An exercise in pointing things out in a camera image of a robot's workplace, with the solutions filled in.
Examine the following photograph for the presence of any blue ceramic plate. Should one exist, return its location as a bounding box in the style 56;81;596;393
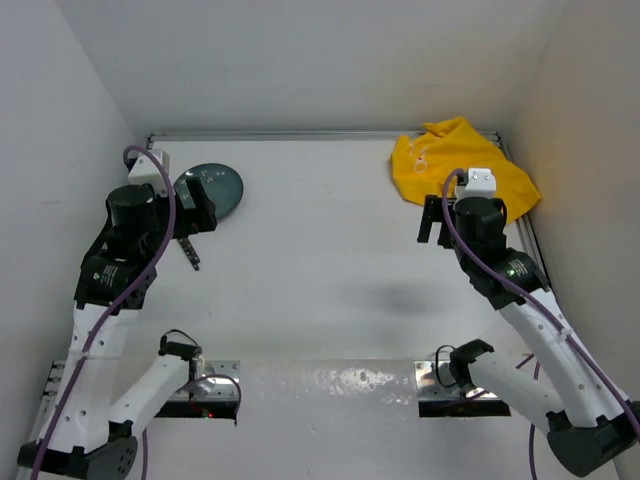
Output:
176;163;244;221

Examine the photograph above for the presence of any yellow cloth placemat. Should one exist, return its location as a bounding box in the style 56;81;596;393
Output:
390;117;541;223

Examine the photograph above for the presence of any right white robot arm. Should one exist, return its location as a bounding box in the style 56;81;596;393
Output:
418;195;639;477

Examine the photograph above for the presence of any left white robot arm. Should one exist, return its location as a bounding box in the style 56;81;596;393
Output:
17;178;217;479

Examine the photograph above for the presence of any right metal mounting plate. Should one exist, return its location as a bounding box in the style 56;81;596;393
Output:
413;359;499;402

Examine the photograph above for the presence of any metal mounting plate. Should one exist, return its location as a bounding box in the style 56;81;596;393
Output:
413;359;499;402
191;360;241;402

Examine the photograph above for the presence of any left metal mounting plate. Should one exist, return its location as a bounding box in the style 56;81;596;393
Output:
191;360;241;402

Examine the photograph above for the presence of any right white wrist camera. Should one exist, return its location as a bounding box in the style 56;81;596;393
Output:
455;167;497;200

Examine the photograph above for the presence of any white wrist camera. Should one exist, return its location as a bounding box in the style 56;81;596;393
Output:
455;167;497;200
127;149;170;197

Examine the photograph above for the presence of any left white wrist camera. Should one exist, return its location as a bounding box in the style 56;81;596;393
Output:
127;149;170;197

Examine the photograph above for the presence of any aluminium table frame rail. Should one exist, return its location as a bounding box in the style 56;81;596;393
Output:
147;129;502;147

